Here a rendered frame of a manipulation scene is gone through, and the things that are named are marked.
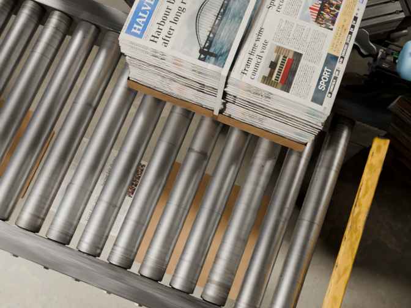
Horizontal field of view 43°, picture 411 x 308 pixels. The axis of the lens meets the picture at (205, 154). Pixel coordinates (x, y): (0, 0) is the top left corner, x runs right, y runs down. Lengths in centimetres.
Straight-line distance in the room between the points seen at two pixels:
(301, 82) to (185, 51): 20
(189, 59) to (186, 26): 6
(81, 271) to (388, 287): 120
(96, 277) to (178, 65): 43
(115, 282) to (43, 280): 87
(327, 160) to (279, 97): 27
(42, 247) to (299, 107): 55
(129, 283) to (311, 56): 53
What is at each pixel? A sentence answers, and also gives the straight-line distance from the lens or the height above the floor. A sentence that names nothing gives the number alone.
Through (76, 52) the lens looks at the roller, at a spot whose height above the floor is 80.
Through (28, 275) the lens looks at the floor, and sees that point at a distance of 189.
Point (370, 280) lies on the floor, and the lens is 194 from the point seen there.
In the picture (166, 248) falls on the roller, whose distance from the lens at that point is 103.
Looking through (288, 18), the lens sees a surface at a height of 103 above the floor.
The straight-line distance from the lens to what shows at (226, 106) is 100.
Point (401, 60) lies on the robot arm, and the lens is 109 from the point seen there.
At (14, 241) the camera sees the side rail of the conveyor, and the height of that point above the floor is 80.
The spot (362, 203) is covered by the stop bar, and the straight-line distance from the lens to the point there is 108.
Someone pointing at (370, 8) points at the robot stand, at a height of 23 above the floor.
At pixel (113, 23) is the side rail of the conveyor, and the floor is 80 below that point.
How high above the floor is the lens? 182
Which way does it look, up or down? 75 degrees down
